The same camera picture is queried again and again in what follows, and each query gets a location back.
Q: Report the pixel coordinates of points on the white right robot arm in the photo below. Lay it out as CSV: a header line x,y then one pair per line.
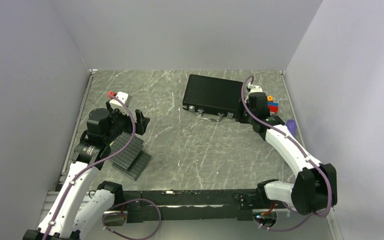
x,y
315,188

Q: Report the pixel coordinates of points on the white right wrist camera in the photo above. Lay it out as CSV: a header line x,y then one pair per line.
x,y
254,88

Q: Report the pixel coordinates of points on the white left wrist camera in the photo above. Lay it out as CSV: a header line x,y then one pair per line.
x,y
117,98

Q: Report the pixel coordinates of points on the large dark grey baseplate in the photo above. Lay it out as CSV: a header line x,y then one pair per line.
x,y
130,153

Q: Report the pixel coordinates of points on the purple toy microphone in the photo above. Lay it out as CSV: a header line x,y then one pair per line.
x,y
291,126

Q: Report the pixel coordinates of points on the lower dark grey baseplate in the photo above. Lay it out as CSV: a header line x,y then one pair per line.
x,y
137,166

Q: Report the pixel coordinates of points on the colourful toy brick figure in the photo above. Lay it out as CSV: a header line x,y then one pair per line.
x,y
273,106

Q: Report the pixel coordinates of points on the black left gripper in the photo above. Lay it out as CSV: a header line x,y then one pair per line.
x,y
141,122

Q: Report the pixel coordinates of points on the black poker chip case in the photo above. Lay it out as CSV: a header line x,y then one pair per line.
x,y
212,96

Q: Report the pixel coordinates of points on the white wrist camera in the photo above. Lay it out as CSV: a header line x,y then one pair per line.
x,y
117,98
254,88

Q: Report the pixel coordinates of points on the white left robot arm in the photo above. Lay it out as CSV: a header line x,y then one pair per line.
x,y
66,219

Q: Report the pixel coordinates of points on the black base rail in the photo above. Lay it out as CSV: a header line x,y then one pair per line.
x,y
176,205

